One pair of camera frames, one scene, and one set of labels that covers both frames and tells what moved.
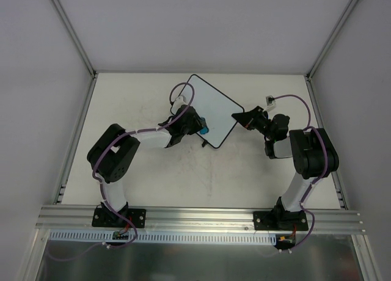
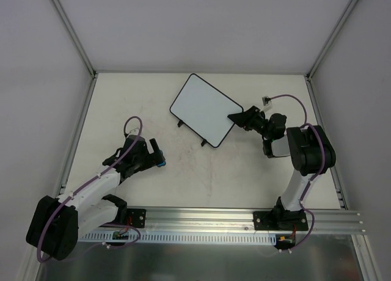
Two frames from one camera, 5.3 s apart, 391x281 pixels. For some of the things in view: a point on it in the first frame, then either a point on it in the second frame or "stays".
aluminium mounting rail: (197, 219) stays
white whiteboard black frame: (220, 112) stays
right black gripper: (252, 119) stays
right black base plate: (280, 220) stays
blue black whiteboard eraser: (204, 127) to (161, 164)
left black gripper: (193, 122) to (146, 158)
